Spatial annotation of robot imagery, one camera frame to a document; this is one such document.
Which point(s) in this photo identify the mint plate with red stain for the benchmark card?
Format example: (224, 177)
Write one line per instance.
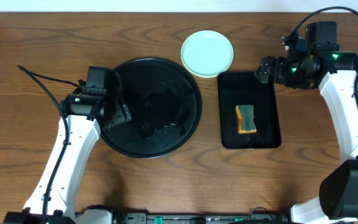
(207, 47)

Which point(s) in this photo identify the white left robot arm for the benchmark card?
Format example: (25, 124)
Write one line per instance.
(84, 118)

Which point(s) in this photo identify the orange green scrub sponge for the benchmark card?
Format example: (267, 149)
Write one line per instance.
(245, 119)

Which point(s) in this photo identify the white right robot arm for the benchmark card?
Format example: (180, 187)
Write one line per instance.
(335, 75)

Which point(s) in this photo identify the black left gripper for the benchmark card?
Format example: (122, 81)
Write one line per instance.
(119, 115)

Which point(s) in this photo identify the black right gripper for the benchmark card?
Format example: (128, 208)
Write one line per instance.
(279, 63)

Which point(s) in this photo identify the round black tray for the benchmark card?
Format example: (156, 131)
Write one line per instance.
(164, 102)

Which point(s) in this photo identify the plain mint green plate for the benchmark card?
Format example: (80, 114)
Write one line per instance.
(206, 71)

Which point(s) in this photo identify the black rectangular tray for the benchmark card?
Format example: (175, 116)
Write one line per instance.
(242, 88)

